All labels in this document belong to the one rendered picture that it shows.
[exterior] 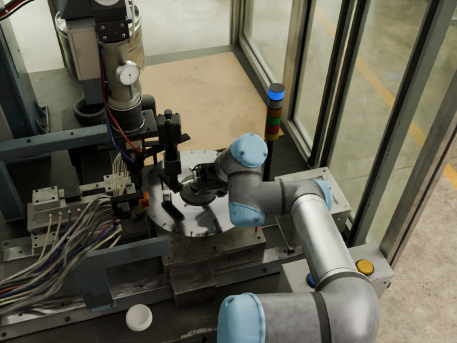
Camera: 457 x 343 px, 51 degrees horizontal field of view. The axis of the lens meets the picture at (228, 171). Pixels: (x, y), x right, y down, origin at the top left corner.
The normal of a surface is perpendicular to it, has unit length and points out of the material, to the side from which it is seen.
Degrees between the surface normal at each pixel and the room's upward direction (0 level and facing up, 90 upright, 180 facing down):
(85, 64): 90
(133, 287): 0
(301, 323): 7
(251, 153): 32
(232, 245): 0
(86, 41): 90
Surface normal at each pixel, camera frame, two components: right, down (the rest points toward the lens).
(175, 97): 0.02, -0.69
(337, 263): -0.11, -0.89
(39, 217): 0.28, 0.70
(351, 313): 0.35, -0.64
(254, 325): -0.01, -0.51
